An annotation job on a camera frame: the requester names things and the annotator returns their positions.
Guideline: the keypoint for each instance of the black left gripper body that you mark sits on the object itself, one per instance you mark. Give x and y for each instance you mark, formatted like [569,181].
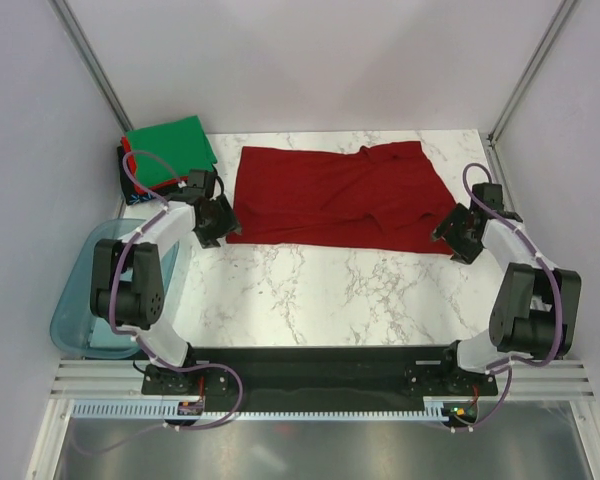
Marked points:
[204,230]

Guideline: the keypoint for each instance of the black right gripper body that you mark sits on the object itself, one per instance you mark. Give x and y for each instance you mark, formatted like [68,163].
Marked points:
[462,233]

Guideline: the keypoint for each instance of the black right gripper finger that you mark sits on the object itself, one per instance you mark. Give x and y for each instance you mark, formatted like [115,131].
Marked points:
[465,250]
[453,227]

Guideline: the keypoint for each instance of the dark red t shirt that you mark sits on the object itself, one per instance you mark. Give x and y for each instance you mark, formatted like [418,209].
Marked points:
[386,197]

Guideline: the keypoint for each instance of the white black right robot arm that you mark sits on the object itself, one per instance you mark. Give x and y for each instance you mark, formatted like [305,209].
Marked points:
[532,321]

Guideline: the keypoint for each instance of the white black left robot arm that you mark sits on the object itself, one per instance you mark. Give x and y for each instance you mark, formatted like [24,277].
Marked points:
[127,285]

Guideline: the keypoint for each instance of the folded green t shirt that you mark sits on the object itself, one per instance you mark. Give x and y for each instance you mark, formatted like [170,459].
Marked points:
[183,143]

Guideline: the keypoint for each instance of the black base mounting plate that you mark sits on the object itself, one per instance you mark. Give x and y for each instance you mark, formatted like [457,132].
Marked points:
[319,379]

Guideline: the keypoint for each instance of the clear blue plastic bin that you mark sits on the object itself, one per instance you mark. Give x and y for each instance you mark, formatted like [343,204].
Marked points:
[78,333]

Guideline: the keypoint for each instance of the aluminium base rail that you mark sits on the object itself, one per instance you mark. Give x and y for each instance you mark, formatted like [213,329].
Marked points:
[112,379]

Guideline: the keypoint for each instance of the white slotted cable duct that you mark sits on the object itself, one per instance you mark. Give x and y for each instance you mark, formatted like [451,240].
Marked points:
[172,410]

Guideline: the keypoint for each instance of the right aluminium frame post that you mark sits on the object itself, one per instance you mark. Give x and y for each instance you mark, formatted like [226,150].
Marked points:
[541,52]

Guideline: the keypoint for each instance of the aluminium frame post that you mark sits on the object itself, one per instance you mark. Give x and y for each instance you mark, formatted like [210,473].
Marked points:
[541,52]
[85,50]

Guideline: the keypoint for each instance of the left aluminium frame post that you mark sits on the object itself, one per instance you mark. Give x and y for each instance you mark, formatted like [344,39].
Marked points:
[85,50]

